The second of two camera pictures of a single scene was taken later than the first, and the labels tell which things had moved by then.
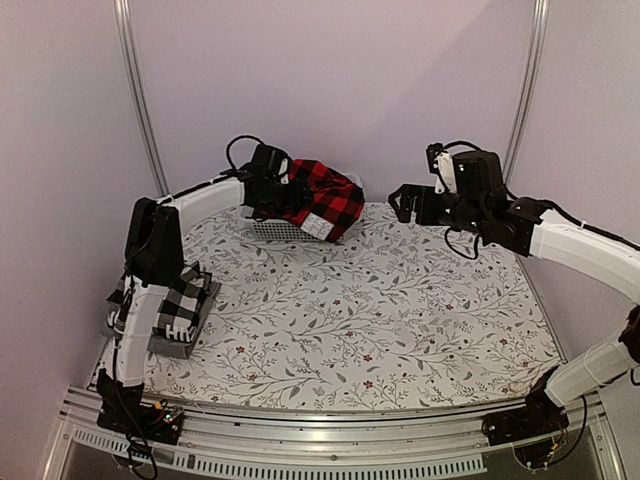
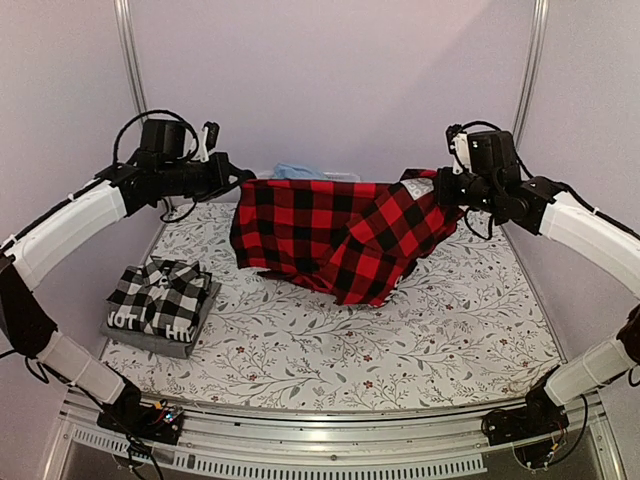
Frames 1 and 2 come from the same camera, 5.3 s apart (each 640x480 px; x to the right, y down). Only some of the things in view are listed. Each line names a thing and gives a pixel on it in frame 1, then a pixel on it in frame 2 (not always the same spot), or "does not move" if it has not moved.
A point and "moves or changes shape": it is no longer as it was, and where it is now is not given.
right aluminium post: (536, 54) does not move
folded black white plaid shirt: (178, 311) does not move
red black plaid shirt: (336, 205) moves or changes shape
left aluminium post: (133, 79) does not move
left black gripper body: (281, 199) -> (201, 185)
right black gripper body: (465, 215) -> (481, 192)
